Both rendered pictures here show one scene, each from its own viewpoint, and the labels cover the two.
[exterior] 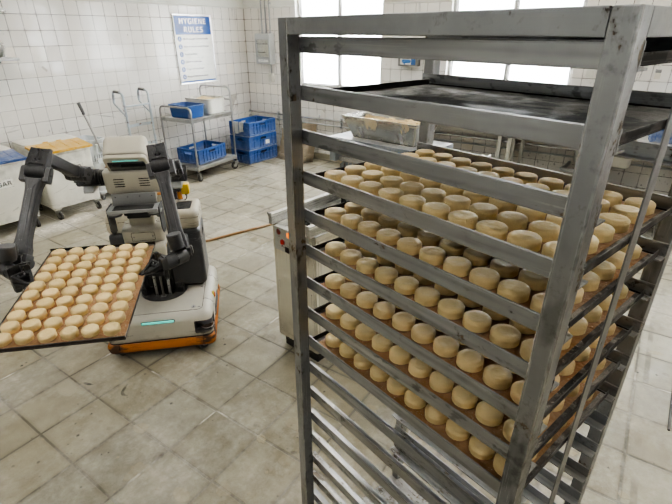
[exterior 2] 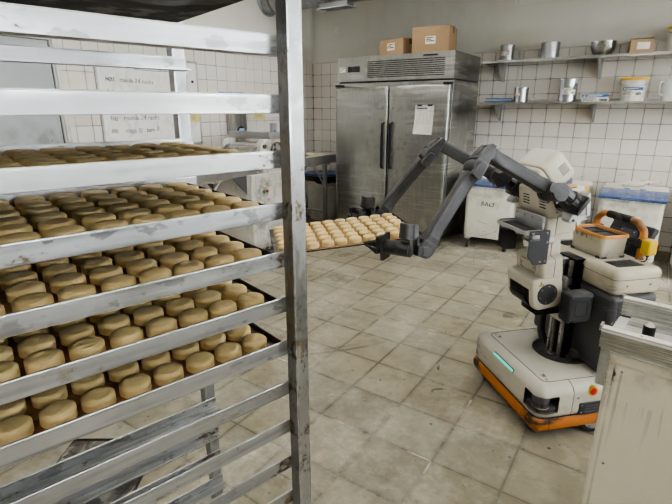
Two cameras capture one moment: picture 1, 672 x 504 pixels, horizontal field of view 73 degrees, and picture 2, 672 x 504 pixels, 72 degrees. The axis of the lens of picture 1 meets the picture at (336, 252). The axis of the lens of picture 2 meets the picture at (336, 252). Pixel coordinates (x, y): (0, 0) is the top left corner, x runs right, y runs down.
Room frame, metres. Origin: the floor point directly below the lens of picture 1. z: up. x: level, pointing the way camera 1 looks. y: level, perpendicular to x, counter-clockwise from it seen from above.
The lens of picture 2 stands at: (1.35, -1.05, 1.49)
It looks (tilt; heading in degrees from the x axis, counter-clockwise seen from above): 17 degrees down; 90
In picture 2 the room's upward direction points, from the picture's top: straight up
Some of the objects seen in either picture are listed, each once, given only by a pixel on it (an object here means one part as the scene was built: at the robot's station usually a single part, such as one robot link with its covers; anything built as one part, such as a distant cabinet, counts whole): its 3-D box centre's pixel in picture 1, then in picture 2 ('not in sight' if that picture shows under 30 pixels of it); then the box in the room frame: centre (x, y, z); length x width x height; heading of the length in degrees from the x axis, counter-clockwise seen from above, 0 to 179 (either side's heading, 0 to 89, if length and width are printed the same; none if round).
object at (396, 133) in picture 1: (389, 128); not in sight; (2.88, -0.34, 1.25); 0.56 x 0.29 x 0.14; 48
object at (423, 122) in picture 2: not in sight; (423, 119); (2.29, 4.00, 1.39); 0.22 x 0.03 x 0.31; 146
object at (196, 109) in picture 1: (186, 110); not in sight; (6.05, 1.92, 0.88); 0.40 x 0.30 x 0.16; 59
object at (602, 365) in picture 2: (291, 242); (612, 349); (2.23, 0.24, 0.77); 0.24 x 0.04 x 0.14; 48
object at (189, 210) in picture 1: (159, 241); (585, 294); (2.63, 1.13, 0.59); 0.55 x 0.34 x 0.83; 101
